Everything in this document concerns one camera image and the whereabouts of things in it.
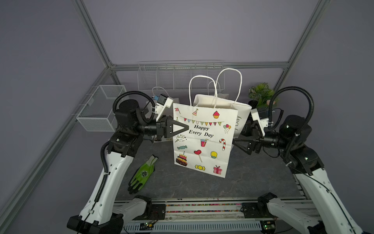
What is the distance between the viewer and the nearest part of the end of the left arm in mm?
457

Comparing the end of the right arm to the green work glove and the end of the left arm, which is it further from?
the green work glove

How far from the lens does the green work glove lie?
822 millimetres

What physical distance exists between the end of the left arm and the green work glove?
487 mm
